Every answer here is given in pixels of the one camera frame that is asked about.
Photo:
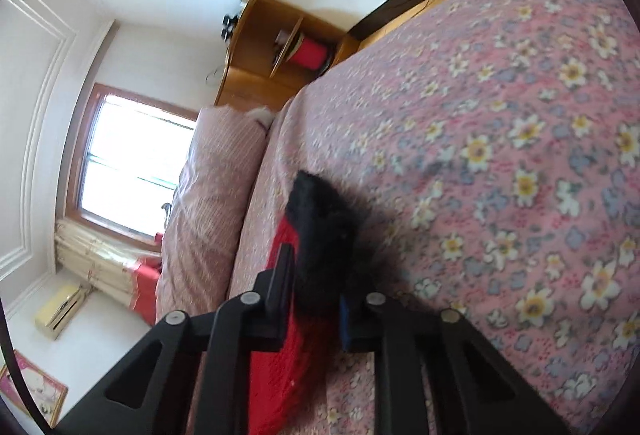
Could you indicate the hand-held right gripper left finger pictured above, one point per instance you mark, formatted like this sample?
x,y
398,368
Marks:
x,y
279,305

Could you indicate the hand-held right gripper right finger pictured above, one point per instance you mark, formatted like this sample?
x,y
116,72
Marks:
x,y
346,322

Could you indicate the red knitted sweater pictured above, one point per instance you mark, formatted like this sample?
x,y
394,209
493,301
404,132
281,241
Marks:
x,y
320,235

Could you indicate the pink floral pillow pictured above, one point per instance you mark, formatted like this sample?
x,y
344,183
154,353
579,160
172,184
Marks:
x,y
210,195

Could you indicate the beige and red curtain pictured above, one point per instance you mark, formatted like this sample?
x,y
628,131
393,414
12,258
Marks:
x,y
100,265

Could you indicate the white cloth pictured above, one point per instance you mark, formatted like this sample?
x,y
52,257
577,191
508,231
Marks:
x,y
261,116

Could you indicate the wooden framed window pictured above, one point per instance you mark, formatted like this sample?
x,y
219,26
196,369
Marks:
x,y
135,165

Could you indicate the cream air conditioner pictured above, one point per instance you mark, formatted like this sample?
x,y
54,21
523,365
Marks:
x,y
57,312

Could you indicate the wooden bedside cabinet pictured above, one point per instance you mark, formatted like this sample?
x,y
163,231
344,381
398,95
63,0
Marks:
x,y
260,80

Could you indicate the red cylindrical box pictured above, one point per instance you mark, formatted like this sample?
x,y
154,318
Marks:
x,y
307,52

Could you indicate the framed picture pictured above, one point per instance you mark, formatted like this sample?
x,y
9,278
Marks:
x,y
35,390

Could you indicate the pink floral bedspread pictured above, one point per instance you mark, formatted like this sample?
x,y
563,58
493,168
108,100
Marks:
x,y
500,115

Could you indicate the black devices on cabinet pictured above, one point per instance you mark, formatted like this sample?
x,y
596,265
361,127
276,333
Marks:
x,y
231,26

